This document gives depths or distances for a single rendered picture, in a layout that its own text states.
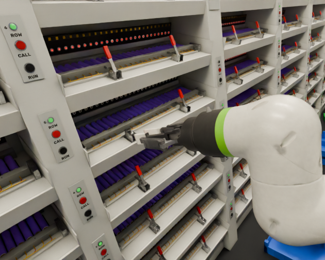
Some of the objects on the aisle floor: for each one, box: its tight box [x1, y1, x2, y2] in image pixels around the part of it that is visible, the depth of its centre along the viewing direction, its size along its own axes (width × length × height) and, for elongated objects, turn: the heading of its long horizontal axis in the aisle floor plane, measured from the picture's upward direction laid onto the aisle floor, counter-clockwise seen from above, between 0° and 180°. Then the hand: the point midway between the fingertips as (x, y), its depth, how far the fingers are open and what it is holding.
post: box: [0, 0, 123, 260], centre depth 62 cm, size 20×9×176 cm, turn 70°
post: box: [243, 0, 282, 95], centre depth 147 cm, size 20×9×176 cm, turn 70°
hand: (147, 136), depth 60 cm, fingers open, 3 cm apart
